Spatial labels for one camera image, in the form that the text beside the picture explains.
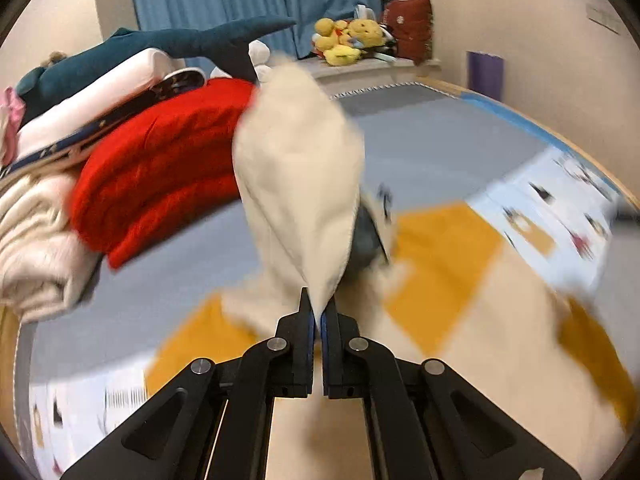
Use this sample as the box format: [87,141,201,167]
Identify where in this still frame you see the beige and mustard hooded jacket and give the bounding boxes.
[145,62,639,479]

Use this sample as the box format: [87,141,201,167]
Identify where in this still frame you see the grey patterned bed sheet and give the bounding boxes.
[14,84,639,479]

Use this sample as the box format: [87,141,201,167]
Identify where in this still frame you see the red fuzzy folded blanket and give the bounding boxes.
[70,78,255,269]

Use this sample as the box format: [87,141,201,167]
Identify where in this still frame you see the cream folded fleece blanket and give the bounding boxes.
[1,171,100,323]

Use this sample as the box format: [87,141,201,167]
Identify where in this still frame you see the yellow plush toys pile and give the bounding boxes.
[311,18,387,66]

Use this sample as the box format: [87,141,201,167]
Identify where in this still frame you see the teal shark plush toy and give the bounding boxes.
[15,15,298,129]

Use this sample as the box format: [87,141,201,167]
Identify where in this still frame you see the white folded pillow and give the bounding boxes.
[15,49,184,160]

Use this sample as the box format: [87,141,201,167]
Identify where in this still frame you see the purple box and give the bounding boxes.
[466,51,504,101]

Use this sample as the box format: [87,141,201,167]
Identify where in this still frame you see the dark red cushion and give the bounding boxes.
[382,0,434,65]

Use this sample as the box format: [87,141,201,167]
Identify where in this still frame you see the white pink folded cloth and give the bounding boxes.
[0,87,26,166]

